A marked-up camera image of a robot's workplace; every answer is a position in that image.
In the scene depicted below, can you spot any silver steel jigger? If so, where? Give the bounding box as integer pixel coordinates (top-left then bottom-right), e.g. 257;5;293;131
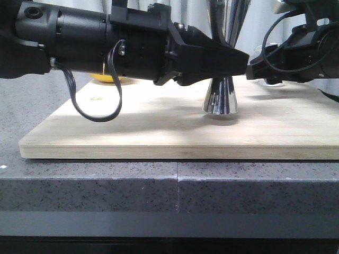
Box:
203;0;251;115

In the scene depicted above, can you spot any wooden cutting board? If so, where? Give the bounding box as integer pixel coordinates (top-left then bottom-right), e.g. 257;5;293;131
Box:
19;76;338;160

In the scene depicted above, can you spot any yellow lemon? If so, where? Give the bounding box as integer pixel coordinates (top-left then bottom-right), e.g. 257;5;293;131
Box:
89;73;115;83

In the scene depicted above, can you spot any black round cable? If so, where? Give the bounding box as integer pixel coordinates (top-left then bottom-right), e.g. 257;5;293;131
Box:
262;9;339;74

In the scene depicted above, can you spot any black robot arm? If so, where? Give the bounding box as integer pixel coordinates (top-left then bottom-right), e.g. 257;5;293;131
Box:
1;1;249;86

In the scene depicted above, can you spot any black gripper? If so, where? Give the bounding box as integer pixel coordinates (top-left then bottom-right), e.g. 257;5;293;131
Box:
246;1;338;85
107;1;249;86

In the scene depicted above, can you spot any black board handle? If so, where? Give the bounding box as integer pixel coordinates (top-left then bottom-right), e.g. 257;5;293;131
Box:
319;89;339;102

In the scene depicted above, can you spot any black ribbon cable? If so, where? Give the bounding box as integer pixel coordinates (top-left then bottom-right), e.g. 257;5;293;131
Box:
50;39;126;123

